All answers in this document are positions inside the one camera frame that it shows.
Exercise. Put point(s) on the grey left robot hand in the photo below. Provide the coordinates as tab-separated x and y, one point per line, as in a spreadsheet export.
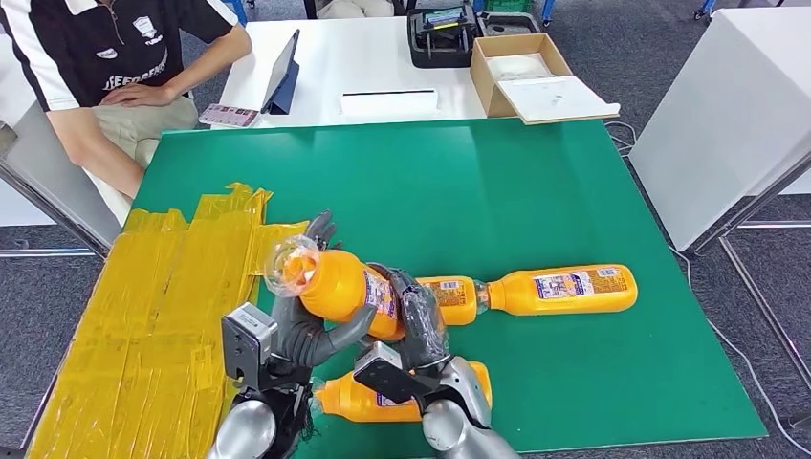
298	342

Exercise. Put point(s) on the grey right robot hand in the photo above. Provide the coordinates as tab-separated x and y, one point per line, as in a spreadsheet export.
421	323

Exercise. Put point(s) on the person's left hand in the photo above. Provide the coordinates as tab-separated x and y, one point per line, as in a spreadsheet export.
149	95

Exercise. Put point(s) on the orange detergent bottle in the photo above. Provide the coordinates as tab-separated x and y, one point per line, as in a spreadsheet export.
342	402
336	285
456	304
526	298

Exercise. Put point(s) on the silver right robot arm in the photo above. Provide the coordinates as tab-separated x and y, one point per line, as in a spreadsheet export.
456	431

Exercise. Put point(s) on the person's left forearm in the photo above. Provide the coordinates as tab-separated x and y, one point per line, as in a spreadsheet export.
212	69

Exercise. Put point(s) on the person's right forearm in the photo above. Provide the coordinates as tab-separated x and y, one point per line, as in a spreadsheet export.
108	165

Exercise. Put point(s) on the pink smartphone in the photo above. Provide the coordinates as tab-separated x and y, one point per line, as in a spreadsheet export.
229	115

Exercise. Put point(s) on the person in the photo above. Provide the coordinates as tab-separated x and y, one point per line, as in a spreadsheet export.
355	9
76	50

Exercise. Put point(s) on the tablet in dark case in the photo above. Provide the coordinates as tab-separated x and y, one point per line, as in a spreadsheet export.
283	73

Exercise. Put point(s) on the green table mat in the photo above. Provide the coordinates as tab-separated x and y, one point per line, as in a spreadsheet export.
475	190

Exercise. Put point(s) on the yellow tape patch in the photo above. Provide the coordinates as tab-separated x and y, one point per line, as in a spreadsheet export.
127	317

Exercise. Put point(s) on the white desk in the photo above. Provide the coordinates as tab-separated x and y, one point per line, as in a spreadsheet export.
355	54

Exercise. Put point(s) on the flat white box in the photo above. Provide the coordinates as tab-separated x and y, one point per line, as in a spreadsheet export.
388	104

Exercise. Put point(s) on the open cardboard box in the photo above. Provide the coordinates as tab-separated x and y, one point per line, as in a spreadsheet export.
483	79

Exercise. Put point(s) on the white box lid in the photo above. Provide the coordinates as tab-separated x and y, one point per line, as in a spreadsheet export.
551	98

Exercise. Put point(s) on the black equipment case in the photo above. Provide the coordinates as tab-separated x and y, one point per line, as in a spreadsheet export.
440	57

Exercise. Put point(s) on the white foam pad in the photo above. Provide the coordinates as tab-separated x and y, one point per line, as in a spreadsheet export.
518	66

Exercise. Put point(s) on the grey foam case lid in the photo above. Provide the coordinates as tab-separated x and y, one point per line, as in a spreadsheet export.
510	24

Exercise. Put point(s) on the green plastic crate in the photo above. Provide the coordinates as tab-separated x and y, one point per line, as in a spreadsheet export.
507	5

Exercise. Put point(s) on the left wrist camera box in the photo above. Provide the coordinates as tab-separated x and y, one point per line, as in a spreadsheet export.
247	342

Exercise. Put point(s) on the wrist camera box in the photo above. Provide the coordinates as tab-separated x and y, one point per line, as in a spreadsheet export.
386	374
247	342

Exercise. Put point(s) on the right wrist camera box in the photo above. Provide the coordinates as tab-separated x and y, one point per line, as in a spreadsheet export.
386	374

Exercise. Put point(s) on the white table with metal frame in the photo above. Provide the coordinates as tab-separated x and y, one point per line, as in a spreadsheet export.
719	114
38	161

